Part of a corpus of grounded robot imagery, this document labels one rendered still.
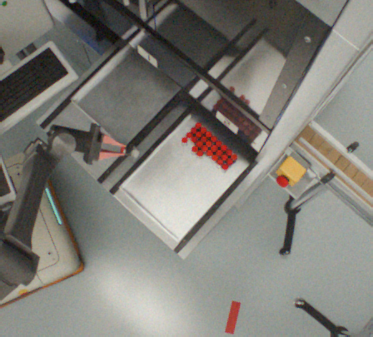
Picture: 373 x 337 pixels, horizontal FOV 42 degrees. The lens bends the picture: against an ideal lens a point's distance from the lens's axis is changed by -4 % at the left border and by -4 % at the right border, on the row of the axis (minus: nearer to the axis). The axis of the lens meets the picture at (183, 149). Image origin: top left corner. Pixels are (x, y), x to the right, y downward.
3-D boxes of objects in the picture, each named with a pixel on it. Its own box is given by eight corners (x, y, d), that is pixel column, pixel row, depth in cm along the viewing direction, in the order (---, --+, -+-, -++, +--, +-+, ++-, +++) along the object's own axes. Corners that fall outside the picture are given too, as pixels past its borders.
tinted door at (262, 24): (157, 32, 144) (145, -119, 87) (273, 127, 136) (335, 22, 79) (156, 34, 143) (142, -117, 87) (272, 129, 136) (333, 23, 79)
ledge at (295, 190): (292, 145, 171) (293, 144, 170) (320, 170, 169) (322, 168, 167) (267, 175, 169) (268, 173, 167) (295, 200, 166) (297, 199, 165)
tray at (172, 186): (189, 116, 172) (190, 113, 168) (246, 167, 167) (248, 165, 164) (120, 189, 165) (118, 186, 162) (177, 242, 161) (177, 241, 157)
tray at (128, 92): (138, 37, 180) (138, 32, 176) (192, 80, 175) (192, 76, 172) (72, 101, 173) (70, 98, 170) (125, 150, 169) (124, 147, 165)
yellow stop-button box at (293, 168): (288, 156, 160) (293, 151, 153) (305, 170, 159) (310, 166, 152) (274, 173, 159) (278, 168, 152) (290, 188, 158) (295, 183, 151)
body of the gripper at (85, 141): (103, 126, 126) (75, 121, 123) (94, 166, 127) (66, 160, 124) (97, 123, 132) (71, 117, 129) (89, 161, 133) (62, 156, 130)
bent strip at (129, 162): (136, 150, 169) (134, 145, 163) (141, 156, 168) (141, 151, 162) (106, 180, 166) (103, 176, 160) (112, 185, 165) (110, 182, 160)
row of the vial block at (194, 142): (188, 134, 170) (188, 130, 166) (228, 170, 167) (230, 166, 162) (184, 139, 170) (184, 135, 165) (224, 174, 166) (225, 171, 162)
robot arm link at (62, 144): (22, 151, 125) (47, 171, 128) (24, 162, 114) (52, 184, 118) (52, 116, 125) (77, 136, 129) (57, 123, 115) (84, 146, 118)
